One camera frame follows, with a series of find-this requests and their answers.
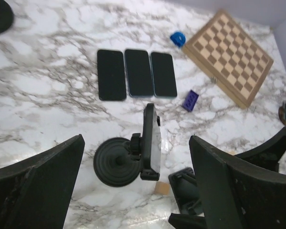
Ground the brown wooden cube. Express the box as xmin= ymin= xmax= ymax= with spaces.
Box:
xmin=154 ymin=181 xmax=170 ymax=196

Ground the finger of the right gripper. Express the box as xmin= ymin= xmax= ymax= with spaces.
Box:
xmin=235 ymin=127 xmax=286 ymax=172

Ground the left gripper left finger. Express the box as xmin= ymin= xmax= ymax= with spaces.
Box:
xmin=0 ymin=135 xmax=85 ymax=229

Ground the purple lego brick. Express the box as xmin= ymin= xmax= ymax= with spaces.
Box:
xmin=182 ymin=90 xmax=199 ymax=112

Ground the blue plastic cap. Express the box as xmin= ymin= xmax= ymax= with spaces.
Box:
xmin=170 ymin=31 xmax=186 ymax=48

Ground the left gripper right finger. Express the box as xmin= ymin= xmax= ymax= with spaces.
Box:
xmin=189 ymin=136 xmax=286 ymax=229

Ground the black folding phone stand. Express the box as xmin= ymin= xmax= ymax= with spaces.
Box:
xmin=168 ymin=167 xmax=203 ymax=215

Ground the wooden chessboard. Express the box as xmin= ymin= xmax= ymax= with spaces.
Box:
xmin=182 ymin=10 xmax=274 ymax=109

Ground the black phone blue edge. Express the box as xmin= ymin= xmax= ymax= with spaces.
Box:
xmin=150 ymin=52 xmax=177 ymax=98

